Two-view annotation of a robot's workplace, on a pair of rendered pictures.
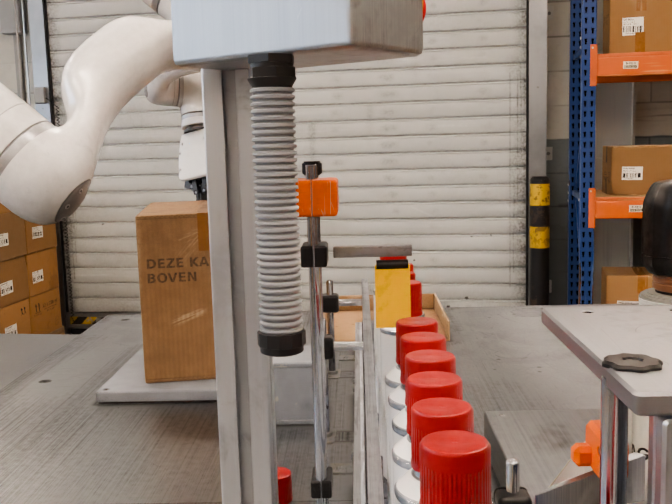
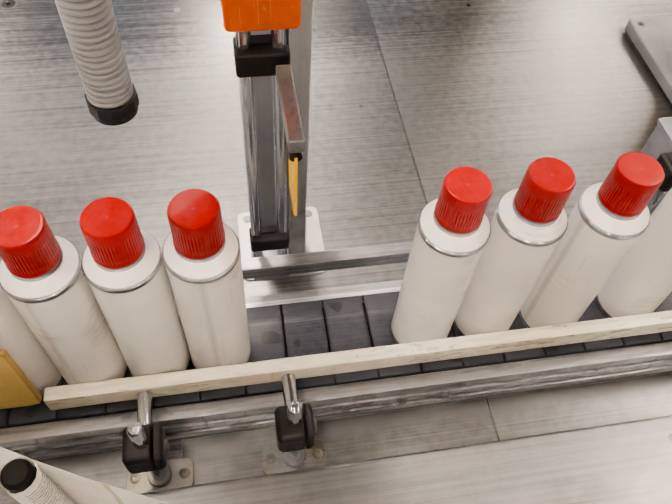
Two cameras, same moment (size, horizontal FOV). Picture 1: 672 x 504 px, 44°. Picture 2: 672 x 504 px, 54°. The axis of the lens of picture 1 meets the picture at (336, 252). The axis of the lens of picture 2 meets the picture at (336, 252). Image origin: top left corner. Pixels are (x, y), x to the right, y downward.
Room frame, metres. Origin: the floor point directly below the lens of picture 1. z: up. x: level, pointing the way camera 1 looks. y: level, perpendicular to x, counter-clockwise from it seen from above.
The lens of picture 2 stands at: (0.65, -0.33, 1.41)
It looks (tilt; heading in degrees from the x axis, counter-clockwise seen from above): 55 degrees down; 74
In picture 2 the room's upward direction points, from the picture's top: 6 degrees clockwise
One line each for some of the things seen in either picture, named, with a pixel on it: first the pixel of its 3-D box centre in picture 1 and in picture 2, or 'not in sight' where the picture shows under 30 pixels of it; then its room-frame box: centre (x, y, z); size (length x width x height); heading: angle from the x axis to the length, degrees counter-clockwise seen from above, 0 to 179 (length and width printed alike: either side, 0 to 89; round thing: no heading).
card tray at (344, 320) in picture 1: (381, 316); not in sight; (1.74, -0.09, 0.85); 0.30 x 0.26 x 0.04; 178
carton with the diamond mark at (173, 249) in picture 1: (216, 281); not in sight; (1.44, 0.21, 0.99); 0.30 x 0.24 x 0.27; 8
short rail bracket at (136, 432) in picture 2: not in sight; (149, 433); (0.57, -0.13, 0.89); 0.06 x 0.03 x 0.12; 88
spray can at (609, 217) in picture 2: not in sight; (586, 252); (0.93, -0.07, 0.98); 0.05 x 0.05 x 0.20
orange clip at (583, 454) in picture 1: (597, 450); not in sight; (0.36, -0.12, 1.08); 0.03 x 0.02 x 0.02; 178
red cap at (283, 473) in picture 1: (276, 485); not in sight; (0.88, 0.07, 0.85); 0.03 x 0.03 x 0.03
